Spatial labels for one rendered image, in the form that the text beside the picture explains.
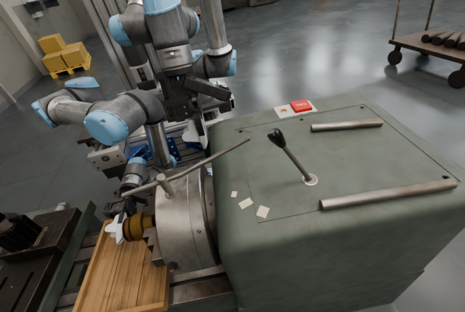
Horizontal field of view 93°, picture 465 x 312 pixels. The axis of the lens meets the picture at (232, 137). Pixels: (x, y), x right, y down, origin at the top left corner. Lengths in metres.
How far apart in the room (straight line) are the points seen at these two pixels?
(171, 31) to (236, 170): 0.36
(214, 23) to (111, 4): 0.47
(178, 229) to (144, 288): 0.37
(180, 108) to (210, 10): 0.53
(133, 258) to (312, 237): 0.70
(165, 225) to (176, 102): 0.31
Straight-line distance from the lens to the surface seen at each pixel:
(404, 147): 0.73
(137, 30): 0.64
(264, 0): 11.44
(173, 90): 0.54
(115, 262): 1.04
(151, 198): 0.75
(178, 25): 0.51
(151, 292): 0.93
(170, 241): 0.63
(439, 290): 2.02
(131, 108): 0.74
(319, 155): 0.64
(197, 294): 0.89
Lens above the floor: 1.69
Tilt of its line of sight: 38 degrees down
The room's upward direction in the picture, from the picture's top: 10 degrees counter-clockwise
